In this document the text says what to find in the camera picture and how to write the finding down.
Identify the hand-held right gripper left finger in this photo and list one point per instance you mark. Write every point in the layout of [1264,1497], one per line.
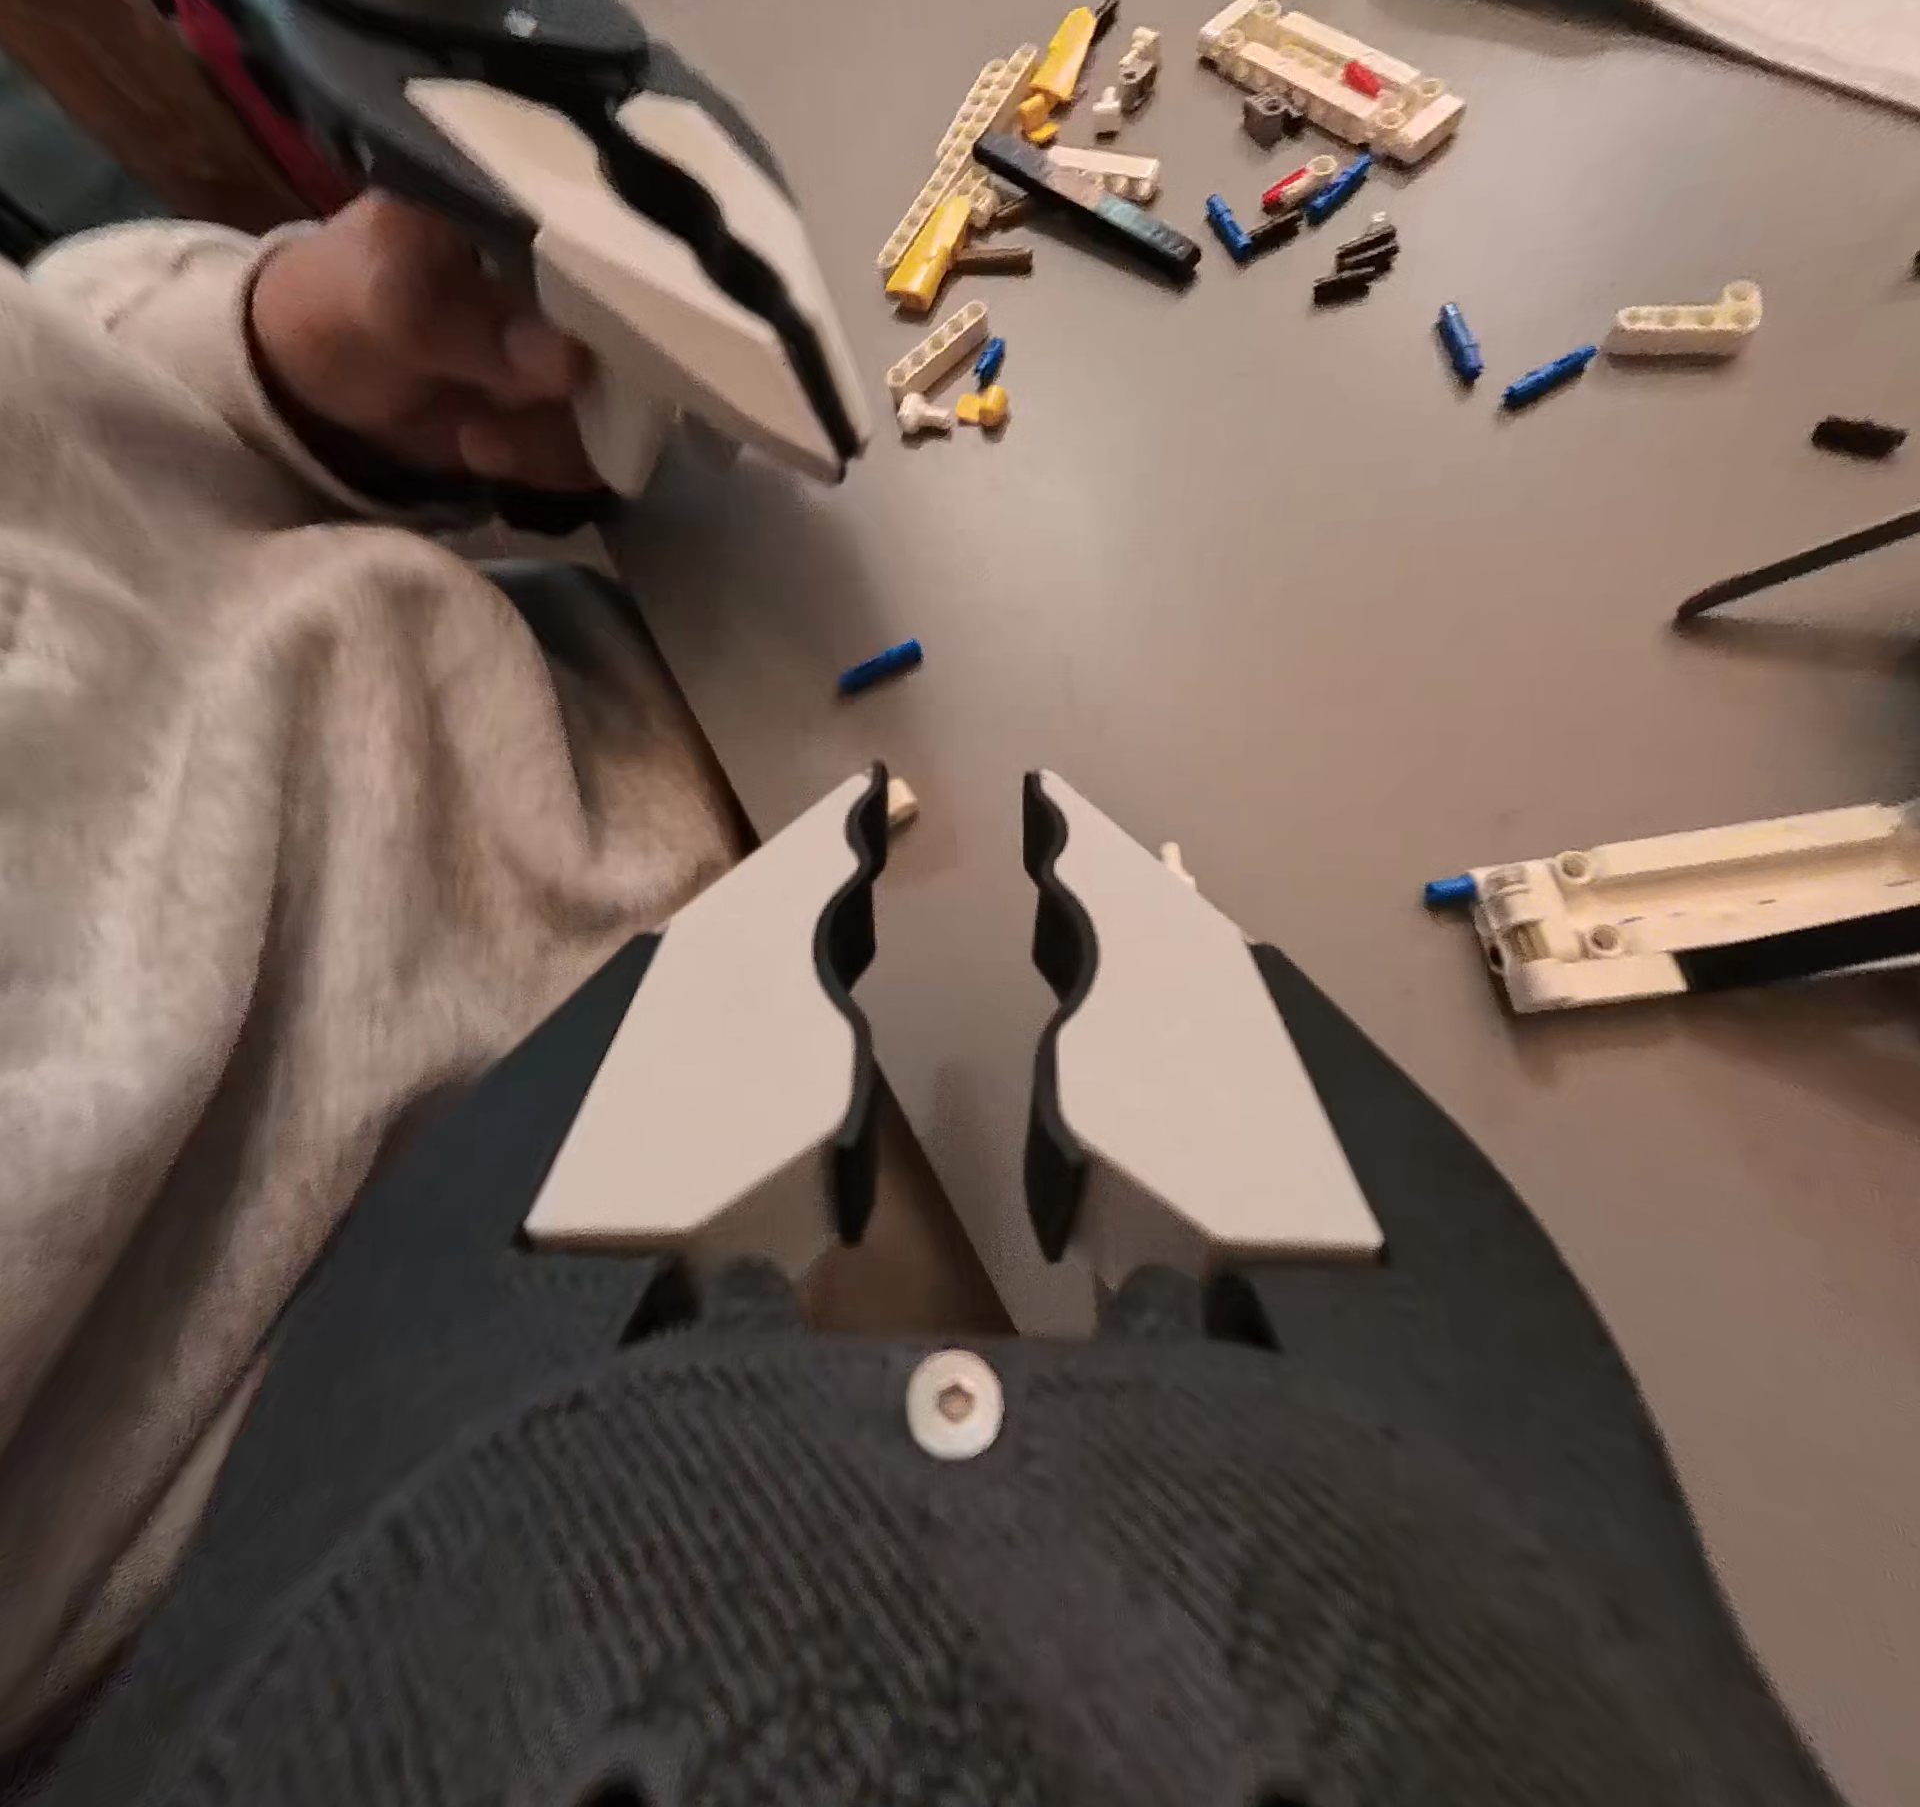
[705,1084]

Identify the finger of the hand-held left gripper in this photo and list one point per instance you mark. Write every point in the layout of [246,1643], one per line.
[739,179]
[597,231]

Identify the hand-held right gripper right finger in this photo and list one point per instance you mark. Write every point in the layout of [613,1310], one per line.
[1185,1084]

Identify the person's left forearm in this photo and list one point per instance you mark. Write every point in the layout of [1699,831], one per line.
[137,370]

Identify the long white lego beam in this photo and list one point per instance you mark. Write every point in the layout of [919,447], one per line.
[959,140]

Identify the short white lego beam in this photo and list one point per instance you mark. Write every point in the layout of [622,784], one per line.
[938,347]
[1108,175]

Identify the small yellow lego piece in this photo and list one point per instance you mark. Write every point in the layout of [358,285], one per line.
[980,409]

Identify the long black lego beam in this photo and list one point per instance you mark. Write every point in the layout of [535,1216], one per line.
[1081,207]

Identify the small white lego connector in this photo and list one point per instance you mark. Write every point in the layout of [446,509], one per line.
[1138,56]

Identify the blue lego pin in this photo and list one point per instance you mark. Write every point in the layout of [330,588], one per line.
[1550,375]
[1458,341]
[882,670]

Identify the cluster of small lego pins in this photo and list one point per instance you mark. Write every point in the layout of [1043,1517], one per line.
[1230,231]

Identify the white lego panel assembly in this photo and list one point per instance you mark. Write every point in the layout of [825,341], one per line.
[1649,893]

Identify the small grey lego connector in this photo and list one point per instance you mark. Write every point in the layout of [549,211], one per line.
[1271,114]

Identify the white angled lego beam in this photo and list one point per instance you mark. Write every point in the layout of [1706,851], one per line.
[1667,329]

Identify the black lego pin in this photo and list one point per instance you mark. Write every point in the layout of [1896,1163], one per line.
[1854,434]

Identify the person's left hand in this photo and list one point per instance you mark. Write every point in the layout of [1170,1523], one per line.
[400,336]

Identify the brown wooden panel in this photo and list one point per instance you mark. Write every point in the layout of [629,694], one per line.
[93,27]

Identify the person's grey hoodie torso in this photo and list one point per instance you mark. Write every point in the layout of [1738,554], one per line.
[223,864]

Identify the white lego frame assembly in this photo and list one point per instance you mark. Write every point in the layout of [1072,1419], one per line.
[1340,72]

